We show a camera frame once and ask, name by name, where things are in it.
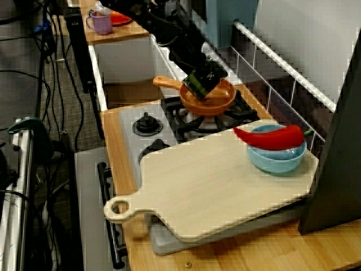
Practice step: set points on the teal box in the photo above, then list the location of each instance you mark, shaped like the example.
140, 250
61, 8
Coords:
225, 22

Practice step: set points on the red chili pepper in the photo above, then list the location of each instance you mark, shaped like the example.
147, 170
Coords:
270, 139

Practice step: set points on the aluminium frame profile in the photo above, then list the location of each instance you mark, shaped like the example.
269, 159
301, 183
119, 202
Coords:
24, 197

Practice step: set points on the pale wooden cutting board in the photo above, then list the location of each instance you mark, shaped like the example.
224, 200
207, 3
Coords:
211, 186

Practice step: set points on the black burner grate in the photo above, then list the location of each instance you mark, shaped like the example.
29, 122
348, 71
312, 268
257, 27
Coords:
242, 113

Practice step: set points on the bamboo kitchen counter top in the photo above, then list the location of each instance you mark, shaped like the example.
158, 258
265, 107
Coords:
118, 158

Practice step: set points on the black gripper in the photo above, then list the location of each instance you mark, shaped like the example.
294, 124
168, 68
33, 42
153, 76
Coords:
211, 74

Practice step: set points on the white sink basin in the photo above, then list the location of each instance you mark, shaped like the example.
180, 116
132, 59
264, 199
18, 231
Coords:
127, 62

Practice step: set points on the red plate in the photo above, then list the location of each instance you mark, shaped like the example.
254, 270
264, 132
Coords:
121, 19

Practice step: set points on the green tin can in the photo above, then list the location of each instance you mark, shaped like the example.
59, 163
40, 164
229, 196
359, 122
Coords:
196, 84

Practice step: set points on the white oven door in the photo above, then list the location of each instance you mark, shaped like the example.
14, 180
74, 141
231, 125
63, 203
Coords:
87, 211

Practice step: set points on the black vertical post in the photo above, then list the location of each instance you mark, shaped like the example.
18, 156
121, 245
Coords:
335, 158
80, 50

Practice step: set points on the orange toy frying pan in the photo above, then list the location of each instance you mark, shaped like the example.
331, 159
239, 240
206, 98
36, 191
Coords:
203, 107

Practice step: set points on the light blue bowl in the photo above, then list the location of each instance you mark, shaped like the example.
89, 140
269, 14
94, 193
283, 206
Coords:
276, 162

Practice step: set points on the grey stove top plate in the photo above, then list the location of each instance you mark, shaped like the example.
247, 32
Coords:
127, 121

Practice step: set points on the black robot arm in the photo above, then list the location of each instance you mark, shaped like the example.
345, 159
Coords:
169, 31

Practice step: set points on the black stove knob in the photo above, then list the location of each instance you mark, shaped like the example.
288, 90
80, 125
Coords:
153, 148
146, 125

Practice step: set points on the brass screw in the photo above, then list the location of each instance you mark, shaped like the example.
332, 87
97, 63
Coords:
187, 264

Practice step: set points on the purple plastic cup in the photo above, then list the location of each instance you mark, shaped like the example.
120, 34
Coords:
101, 24

